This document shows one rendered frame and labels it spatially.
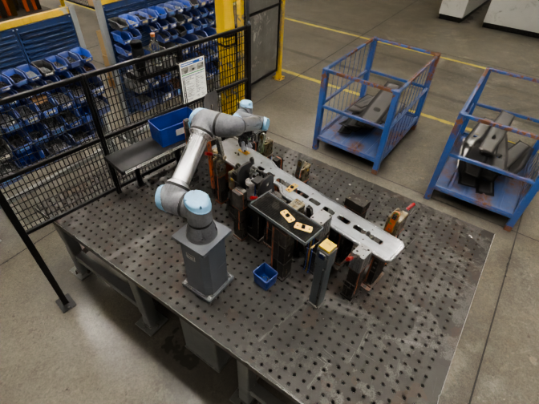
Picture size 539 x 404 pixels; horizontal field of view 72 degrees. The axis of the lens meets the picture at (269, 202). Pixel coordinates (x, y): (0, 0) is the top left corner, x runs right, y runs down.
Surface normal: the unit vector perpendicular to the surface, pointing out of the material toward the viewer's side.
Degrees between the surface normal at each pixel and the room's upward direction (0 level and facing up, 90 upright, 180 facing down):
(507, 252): 0
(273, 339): 0
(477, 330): 0
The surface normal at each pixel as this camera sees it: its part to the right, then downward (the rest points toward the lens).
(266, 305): 0.04, -0.73
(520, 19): -0.56, 0.55
